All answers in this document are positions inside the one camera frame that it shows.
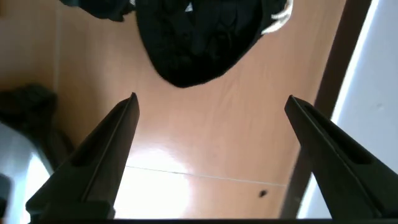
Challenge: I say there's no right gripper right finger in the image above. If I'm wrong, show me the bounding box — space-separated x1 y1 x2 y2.
284 95 398 218

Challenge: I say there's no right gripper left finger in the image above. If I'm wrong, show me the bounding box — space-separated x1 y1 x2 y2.
25 92 141 220

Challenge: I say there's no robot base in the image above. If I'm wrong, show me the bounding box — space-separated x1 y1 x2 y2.
0 83 75 224

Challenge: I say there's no heap of clothes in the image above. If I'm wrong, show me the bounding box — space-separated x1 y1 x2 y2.
58 0 295 89

